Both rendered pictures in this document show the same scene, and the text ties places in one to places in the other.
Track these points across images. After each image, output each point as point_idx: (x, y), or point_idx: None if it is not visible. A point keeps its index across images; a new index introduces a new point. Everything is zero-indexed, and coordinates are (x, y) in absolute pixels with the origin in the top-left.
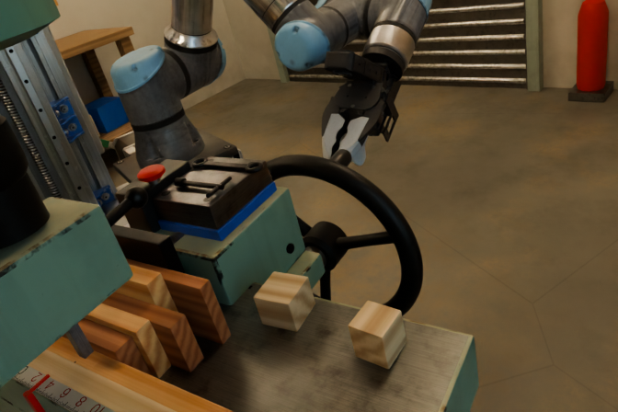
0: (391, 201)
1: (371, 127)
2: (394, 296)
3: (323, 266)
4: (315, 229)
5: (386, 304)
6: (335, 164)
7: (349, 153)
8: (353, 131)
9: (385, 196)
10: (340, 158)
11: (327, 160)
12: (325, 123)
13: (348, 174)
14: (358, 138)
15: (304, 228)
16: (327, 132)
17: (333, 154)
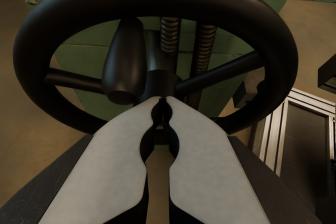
0: (15, 38)
1: (29, 181)
2: (87, 115)
3: (115, 20)
4: (165, 83)
5: (99, 120)
6: None
7: (103, 84)
8: (114, 157)
9: (18, 31)
10: (111, 48)
11: None
12: (258, 173)
13: None
14: (92, 138)
15: (180, 81)
16: (215, 142)
17: (168, 113)
